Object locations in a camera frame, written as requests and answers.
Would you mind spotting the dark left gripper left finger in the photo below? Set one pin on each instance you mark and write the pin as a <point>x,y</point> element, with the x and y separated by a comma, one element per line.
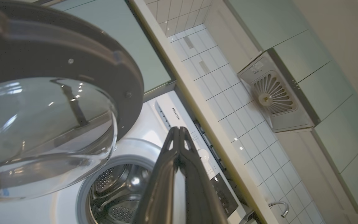
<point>160,193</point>

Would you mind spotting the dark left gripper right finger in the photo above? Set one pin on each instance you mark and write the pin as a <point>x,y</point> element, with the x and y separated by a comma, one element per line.
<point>200,199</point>

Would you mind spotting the washing machine glass door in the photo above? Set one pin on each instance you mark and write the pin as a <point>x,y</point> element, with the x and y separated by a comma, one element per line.
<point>73,46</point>

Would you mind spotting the black washing machine control panel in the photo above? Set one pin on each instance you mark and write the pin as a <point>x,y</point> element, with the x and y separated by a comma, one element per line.
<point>224,196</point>

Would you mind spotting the steel washing machine drum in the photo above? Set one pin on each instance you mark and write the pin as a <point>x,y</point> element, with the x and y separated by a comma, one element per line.
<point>117,193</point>

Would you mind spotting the white front-load washing machine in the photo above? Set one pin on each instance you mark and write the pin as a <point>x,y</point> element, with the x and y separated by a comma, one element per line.
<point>141,124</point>

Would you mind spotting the chrome faucet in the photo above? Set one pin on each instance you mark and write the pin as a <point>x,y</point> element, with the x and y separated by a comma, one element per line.
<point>287,209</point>

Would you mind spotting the grey trim strip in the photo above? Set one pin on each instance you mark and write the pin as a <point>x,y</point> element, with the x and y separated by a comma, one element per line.
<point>162,90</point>

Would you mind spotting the grey range hood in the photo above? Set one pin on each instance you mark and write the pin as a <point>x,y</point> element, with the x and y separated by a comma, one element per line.
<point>272,93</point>

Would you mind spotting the short pale green drawer front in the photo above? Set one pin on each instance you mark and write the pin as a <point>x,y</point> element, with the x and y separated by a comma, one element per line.
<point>129,37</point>

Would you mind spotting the grey wall outlet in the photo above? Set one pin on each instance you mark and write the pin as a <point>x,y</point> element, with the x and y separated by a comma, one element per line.
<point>189,42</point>
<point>204,67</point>

